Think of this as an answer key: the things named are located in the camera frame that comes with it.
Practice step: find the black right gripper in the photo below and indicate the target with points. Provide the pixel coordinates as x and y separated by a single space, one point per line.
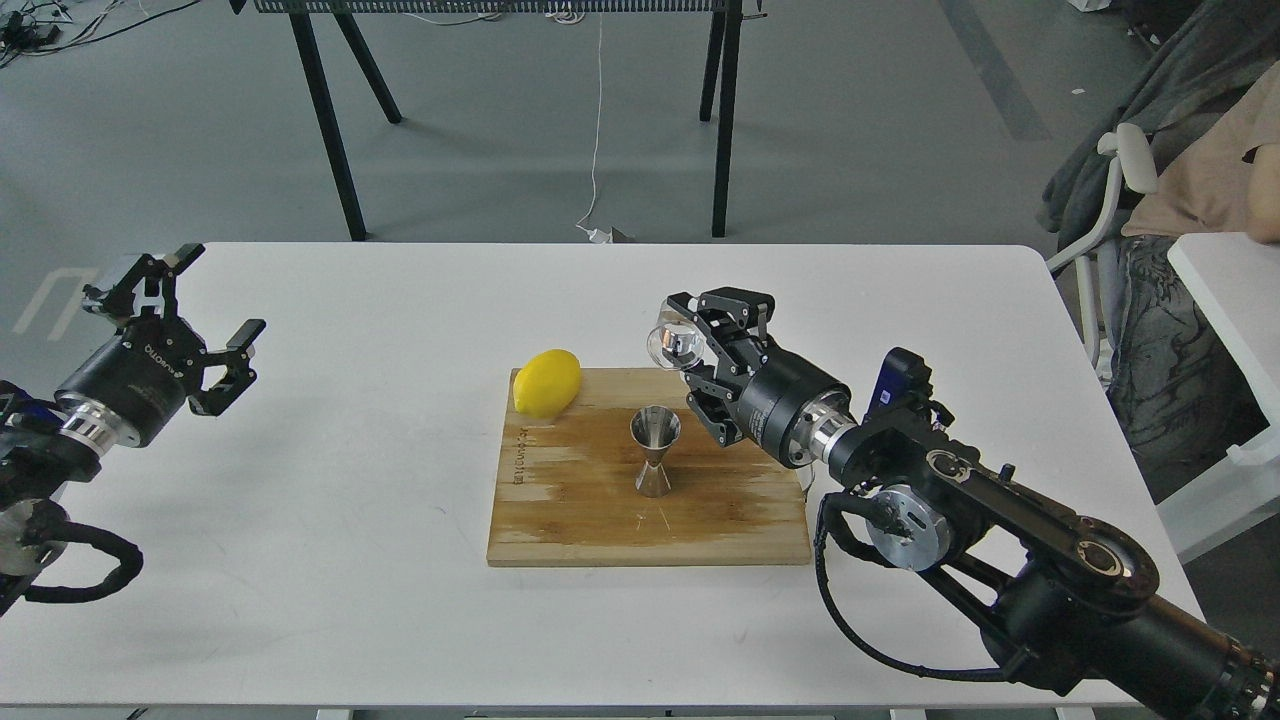
789 407

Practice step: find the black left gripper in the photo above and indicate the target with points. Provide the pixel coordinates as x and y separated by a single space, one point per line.
157 360

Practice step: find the clear glass measuring cup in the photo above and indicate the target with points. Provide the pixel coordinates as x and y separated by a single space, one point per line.
675 345

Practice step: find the steel double jigger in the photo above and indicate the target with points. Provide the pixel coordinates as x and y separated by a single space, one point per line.
654 428

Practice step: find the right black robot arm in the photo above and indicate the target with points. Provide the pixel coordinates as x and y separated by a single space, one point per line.
1057 597

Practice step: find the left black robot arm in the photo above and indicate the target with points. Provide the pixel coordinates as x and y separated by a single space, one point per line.
43 449

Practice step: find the yellow lemon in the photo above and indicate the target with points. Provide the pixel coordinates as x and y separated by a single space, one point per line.
547 384

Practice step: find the wooden cutting board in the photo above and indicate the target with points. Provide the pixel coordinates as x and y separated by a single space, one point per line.
565 494

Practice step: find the white office chair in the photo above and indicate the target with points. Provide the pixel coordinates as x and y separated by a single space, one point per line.
1130 167

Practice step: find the person in tan shirt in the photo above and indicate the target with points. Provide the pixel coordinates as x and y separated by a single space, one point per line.
1179 398

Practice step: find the white side table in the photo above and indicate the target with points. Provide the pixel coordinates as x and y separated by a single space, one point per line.
1235 282

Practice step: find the grey jacket on chair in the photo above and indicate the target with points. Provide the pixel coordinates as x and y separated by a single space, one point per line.
1216 55

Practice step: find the black metal table frame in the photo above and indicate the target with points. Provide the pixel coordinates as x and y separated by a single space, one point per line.
394 90

